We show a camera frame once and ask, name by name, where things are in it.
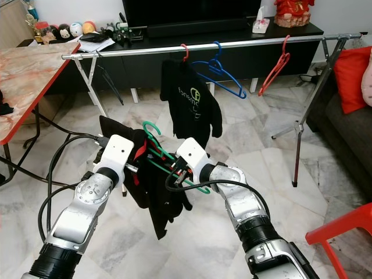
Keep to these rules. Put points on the black round mouse plush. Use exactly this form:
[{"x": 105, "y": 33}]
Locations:
[{"x": 65, "y": 31}]

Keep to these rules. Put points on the black shirt large green logo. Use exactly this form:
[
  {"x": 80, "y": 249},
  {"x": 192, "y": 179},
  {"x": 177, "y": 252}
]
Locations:
[{"x": 190, "y": 107}]

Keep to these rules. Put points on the blue plastic hanger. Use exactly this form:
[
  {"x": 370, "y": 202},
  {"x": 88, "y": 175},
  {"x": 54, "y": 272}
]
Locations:
[{"x": 216, "y": 67}]

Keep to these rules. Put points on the pink cat face cushion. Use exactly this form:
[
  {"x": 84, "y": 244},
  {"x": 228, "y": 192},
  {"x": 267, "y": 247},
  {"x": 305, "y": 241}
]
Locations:
[{"x": 367, "y": 87}]

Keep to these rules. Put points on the dark grey sofa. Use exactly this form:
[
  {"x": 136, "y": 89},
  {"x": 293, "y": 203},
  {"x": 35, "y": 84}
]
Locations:
[{"x": 343, "y": 139}]

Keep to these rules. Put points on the red plastic hanger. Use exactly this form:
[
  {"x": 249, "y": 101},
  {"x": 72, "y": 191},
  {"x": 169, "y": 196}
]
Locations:
[
  {"x": 283, "y": 55},
  {"x": 185, "y": 54}
]

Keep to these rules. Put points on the black shirt with red collar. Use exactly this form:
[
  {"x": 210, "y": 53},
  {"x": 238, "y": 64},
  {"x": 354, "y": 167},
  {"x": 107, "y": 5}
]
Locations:
[{"x": 163, "y": 209}]

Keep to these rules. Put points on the black soundbar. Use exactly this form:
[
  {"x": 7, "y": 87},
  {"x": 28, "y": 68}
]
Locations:
[{"x": 197, "y": 28}]

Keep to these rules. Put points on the black flat television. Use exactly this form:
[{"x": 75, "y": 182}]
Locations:
[{"x": 192, "y": 10}]

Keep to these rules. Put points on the red cushion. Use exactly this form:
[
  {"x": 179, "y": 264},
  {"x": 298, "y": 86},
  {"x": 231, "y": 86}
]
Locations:
[{"x": 351, "y": 78}]

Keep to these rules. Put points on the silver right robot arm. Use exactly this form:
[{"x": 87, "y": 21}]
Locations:
[{"x": 250, "y": 215}]

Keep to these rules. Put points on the black wallet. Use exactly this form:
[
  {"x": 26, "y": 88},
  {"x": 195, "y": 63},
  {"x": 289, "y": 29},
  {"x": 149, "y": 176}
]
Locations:
[{"x": 93, "y": 38}]

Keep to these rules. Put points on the light wooden sideboard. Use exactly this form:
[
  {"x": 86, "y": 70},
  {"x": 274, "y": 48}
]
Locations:
[{"x": 14, "y": 26}]

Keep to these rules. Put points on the jar with red lid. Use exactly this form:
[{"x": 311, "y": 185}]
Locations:
[{"x": 42, "y": 32}]

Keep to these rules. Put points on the stack of white papers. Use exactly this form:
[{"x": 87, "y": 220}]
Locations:
[{"x": 99, "y": 46}]

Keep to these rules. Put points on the silver metal clothes rack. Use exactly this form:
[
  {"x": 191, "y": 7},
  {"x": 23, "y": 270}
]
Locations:
[{"x": 139, "y": 51}]

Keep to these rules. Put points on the red laughing Buddha statue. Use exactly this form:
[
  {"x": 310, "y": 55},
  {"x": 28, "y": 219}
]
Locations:
[{"x": 294, "y": 13}]

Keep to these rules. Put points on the white pink tissue box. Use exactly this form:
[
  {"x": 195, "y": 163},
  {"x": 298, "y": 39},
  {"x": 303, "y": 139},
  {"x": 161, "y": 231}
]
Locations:
[{"x": 260, "y": 24}]

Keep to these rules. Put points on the small green white gadget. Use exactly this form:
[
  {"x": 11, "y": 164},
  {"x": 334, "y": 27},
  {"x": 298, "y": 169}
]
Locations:
[{"x": 121, "y": 34}]

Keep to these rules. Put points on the red plastic stool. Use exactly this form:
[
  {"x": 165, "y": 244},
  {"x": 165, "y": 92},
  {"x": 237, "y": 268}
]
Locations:
[{"x": 343, "y": 224}]

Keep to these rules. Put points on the green plastic hanger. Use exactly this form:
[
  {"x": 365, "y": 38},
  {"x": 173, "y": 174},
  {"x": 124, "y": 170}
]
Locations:
[{"x": 154, "y": 142}]

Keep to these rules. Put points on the black plush with red bow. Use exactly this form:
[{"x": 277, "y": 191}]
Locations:
[{"x": 55, "y": 32}]

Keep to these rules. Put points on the black crumpled garment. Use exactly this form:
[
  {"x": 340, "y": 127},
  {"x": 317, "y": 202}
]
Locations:
[{"x": 6, "y": 108}]

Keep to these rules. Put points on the orange round plush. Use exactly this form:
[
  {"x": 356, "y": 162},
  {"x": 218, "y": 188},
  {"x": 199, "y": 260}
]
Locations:
[{"x": 88, "y": 27}]

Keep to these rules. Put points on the marble folding table red edge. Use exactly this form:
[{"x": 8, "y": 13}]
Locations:
[{"x": 29, "y": 81}]

